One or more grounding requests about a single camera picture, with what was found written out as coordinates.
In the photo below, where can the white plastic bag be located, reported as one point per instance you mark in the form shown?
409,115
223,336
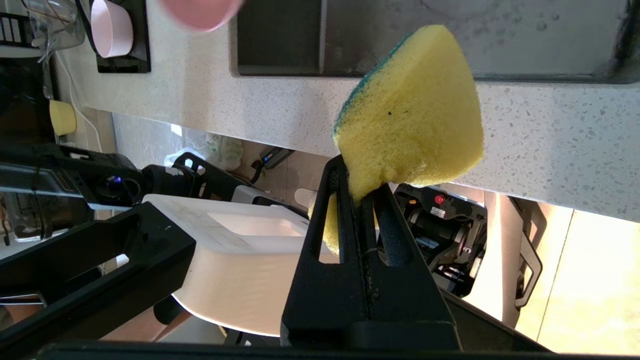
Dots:
225,150

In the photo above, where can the black oven front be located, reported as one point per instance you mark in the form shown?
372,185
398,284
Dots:
20,100

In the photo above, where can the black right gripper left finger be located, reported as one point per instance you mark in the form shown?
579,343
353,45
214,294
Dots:
325,300

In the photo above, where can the black glass cooktop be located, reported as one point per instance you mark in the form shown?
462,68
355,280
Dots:
140,50

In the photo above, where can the yellow green sponge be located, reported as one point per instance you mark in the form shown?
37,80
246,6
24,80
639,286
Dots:
415,115

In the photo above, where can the stainless steel sink basin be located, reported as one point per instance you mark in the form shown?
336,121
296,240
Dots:
280,40

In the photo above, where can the yellow round pad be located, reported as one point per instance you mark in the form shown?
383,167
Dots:
62,117

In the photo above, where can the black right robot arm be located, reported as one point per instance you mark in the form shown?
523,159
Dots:
100,280

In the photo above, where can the black power adapter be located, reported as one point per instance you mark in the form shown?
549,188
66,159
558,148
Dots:
272,157

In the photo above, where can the white rounded plastic piece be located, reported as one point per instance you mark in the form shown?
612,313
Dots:
305,198

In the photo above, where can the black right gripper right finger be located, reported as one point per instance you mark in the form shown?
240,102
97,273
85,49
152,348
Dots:
405,305

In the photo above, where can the small light pink plate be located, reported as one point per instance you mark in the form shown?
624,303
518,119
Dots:
112,30

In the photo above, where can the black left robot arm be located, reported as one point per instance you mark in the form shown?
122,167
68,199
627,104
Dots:
75,175

